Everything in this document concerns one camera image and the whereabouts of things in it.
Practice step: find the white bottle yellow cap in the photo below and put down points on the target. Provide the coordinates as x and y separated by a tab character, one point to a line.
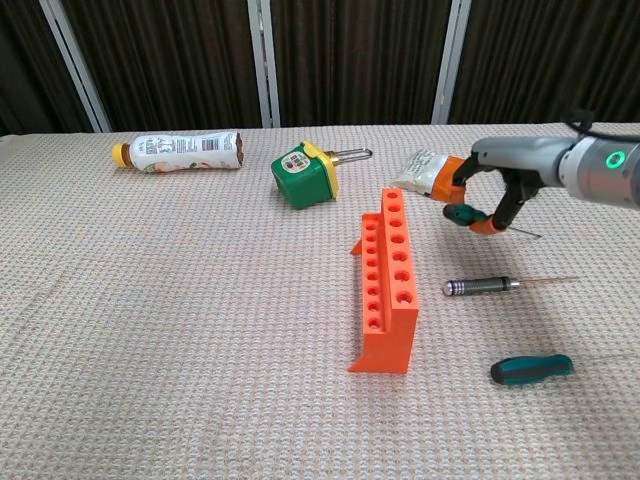
185	150

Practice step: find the slim green black screwdriver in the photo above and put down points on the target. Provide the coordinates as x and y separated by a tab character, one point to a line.
462	213

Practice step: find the aluminium partition post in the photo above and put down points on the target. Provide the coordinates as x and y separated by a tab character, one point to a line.
450	65
75	65
265	65

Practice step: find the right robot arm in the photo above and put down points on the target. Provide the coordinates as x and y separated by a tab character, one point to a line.
605	170

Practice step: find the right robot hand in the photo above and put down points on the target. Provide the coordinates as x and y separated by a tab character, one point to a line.
525	157

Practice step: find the orange screwdriver holder rack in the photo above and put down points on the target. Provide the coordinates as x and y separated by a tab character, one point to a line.
387	300

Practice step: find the stubby green black screwdriver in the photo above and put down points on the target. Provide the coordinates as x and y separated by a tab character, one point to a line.
530	371

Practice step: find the white orange snack packet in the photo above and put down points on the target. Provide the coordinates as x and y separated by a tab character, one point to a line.
422	170

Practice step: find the silver metal precision screwdriver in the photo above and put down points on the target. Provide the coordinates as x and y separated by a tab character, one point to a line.
480	285

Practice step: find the beige woven tablecloth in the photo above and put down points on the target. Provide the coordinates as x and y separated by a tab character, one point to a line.
175	300

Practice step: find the green box yellow lid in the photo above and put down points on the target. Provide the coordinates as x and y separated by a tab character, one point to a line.
300	180

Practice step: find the brass padlock long shackle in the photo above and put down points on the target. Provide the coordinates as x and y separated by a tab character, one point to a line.
350	154

